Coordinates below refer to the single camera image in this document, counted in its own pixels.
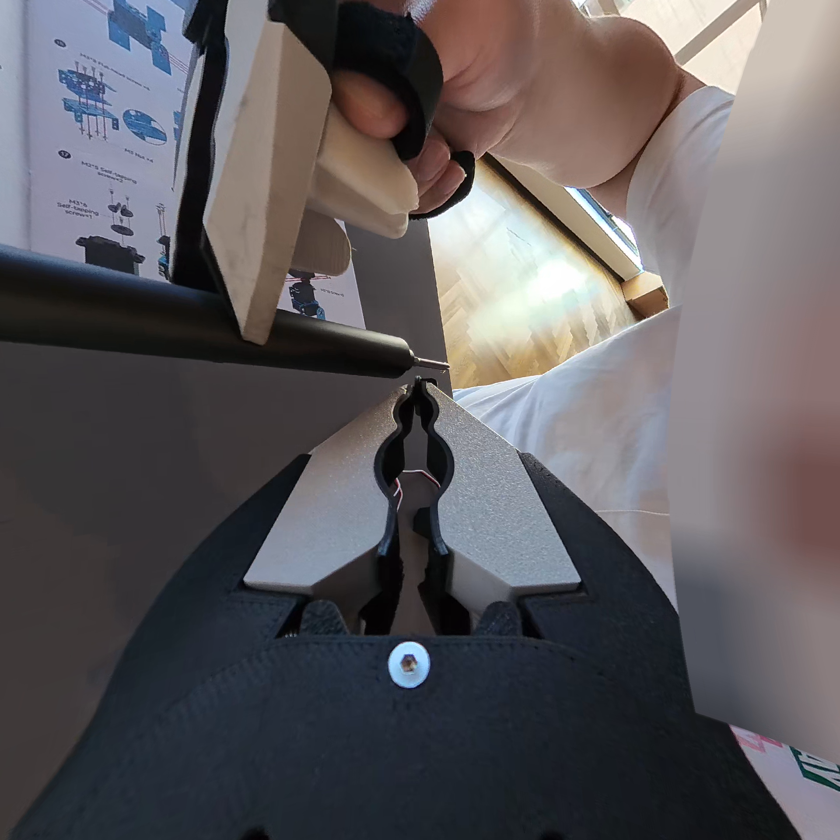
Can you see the person's right hand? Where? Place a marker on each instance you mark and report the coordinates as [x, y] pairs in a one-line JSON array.
[[499, 85]]

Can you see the white printed carton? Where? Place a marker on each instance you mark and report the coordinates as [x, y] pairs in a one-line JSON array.
[[807, 787]]

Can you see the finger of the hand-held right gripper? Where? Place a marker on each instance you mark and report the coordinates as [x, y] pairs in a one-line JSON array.
[[187, 131], [269, 164]]

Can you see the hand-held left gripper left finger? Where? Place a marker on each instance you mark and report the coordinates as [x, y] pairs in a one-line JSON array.
[[315, 512]]

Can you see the printed instruction sheet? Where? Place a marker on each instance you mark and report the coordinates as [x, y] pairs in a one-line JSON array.
[[79, 164]]

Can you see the black electric screwdriver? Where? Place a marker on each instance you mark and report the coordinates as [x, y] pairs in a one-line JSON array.
[[131, 315]]

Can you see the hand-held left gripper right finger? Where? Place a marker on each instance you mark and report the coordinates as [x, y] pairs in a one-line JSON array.
[[499, 512]]

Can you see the dark grey desk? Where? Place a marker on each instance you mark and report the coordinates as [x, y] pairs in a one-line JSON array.
[[98, 459]]

